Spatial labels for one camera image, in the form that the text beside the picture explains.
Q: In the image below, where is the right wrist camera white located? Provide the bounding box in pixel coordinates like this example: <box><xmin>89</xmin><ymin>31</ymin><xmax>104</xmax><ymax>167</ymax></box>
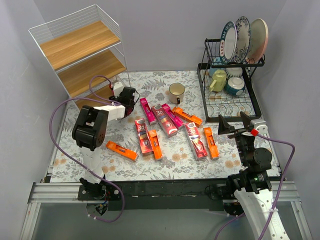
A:
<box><xmin>247</xmin><ymin>118</ymin><xmax>268</xmax><ymax>136</ymax></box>

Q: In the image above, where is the orange toothpaste box top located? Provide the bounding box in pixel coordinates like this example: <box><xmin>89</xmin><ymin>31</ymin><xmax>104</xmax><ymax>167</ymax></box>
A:
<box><xmin>172</xmin><ymin>107</ymin><xmax>203</xmax><ymax>127</ymax></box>

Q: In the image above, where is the white wire wooden shelf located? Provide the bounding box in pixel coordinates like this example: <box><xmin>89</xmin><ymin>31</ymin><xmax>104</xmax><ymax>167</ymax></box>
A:
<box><xmin>28</xmin><ymin>4</ymin><xmax>131</xmax><ymax>108</ymax></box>

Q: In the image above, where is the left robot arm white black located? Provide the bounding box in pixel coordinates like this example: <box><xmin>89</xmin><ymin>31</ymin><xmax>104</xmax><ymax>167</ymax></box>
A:
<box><xmin>72</xmin><ymin>86</ymin><xmax>137</xmax><ymax>200</ymax></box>

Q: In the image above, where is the cream pink plate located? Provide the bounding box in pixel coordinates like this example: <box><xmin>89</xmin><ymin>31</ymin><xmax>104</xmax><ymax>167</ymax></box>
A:
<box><xmin>245</xmin><ymin>18</ymin><xmax>269</xmax><ymax>64</ymax></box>

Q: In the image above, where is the purple cable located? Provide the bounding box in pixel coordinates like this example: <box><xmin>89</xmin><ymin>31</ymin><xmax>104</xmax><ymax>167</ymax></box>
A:
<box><xmin>214</xmin><ymin>132</ymin><xmax>296</xmax><ymax>240</ymax></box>
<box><xmin>48</xmin><ymin>75</ymin><xmax>125</xmax><ymax>223</ymax></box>

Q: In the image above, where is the cream mug black handle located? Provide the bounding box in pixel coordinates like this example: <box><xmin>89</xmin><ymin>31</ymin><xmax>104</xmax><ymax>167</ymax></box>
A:
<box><xmin>168</xmin><ymin>82</ymin><xmax>186</xmax><ymax>105</ymax></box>

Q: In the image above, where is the pink toothpaste box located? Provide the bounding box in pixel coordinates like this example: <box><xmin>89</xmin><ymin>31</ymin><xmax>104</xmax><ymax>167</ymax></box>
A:
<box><xmin>161</xmin><ymin>103</ymin><xmax>184</xmax><ymax>130</ymax></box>
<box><xmin>139</xmin><ymin>98</ymin><xmax>157</xmax><ymax>125</ymax></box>

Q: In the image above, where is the yellow green mug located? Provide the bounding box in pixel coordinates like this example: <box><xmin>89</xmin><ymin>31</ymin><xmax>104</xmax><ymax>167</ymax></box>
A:
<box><xmin>208</xmin><ymin>69</ymin><xmax>227</xmax><ymax>92</ymax></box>

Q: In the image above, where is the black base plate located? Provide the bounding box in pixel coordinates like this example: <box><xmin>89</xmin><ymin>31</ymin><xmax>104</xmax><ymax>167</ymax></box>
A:
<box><xmin>77</xmin><ymin>178</ymin><xmax>246</xmax><ymax>212</ymax></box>

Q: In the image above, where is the blue floral plate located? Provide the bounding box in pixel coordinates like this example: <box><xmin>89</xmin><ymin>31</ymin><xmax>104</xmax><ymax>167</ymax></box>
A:
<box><xmin>235</xmin><ymin>16</ymin><xmax>251</xmax><ymax>63</ymax></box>

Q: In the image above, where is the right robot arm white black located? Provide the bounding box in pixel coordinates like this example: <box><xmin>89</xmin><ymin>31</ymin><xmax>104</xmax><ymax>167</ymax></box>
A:
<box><xmin>216</xmin><ymin>111</ymin><xmax>289</xmax><ymax>240</ymax></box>

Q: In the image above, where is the floral table mat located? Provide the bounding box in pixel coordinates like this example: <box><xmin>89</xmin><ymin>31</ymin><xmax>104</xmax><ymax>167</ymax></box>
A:
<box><xmin>49</xmin><ymin>70</ymin><xmax>281</xmax><ymax>183</ymax></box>

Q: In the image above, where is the aluminium frame rail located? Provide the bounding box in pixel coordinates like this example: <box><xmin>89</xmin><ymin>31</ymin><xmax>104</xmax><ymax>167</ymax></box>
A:
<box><xmin>19</xmin><ymin>181</ymin><xmax>313</xmax><ymax>240</ymax></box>

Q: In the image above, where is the red 3d toothpaste box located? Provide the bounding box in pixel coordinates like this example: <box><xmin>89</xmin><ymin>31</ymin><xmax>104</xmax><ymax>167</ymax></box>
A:
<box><xmin>151</xmin><ymin>104</ymin><xmax>178</xmax><ymax>138</ymax></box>
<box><xmin>184</xmin><ymin>122</ymin><xmax>208</xmax><ymax>160</ymax></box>
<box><xmin>134</xmin><ymin>118</ymin><xmax>153</xmax><ymax>156</ymax></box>

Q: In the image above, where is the black wire dish rack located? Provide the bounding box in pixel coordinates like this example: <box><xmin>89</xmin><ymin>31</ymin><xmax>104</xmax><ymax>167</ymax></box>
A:
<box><xmin>197</xmin><ymin>38</ymin><xmax>265</xmax><ymax>123</ymax></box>

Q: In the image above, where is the light blue cup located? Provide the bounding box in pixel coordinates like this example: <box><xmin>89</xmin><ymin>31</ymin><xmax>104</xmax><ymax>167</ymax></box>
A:
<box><xmin>208</xmin><ymin>56</ymin><xmax>223</xmax><ymax>77</ymax></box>

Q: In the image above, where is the orange toothpaste box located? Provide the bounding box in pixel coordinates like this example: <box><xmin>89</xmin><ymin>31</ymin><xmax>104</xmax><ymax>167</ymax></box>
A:
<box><xmin>172</xmin><ymin>107</ymin><xmax>203</xmax><ymax>127</ymax></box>
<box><xmin>203</xmin><ymin>127</ymin><xmax>220</xmax><ymax>159</ymax></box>
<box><xmin>105</xmin><ymin>141</ymin><xmax>138</xmax><ymax>162</ymax></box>
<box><xmin>148</xmin><ymin>129</ymin><xmax>163</xmax><ymax>161</ymax></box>

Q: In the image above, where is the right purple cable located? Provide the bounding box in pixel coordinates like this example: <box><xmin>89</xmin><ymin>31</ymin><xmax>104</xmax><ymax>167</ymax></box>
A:
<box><xmin>214</xmin><ymin>132</ymin><xmax>296</xmax><ymax>240</ymax></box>

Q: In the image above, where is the white blue patterned bowl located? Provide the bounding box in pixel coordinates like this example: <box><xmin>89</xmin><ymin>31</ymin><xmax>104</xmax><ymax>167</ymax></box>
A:
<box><xmin>224</xmin><ymin>67</ymin><xmax>243</xmax><ymax>79</ymax></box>

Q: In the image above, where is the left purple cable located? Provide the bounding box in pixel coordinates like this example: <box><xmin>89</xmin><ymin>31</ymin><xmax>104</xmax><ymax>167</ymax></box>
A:
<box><xmin>48</xmin><ymin>75</ymin><xmax>125</xmax><ymax>223</ymax></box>

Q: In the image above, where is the teal white bowl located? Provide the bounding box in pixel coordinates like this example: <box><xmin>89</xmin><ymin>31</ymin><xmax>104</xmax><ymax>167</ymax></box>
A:
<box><xmin>224</xmin><ymin>77</ymin><xmax>245</xmax><ymax>96</ymax></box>

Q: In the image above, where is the white plate blue rim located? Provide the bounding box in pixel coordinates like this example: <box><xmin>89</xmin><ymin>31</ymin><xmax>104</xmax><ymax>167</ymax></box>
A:
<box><xmin>219</xmin><ymin>21</ymin><xmax>237</xmax><ymax>65</ymax></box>

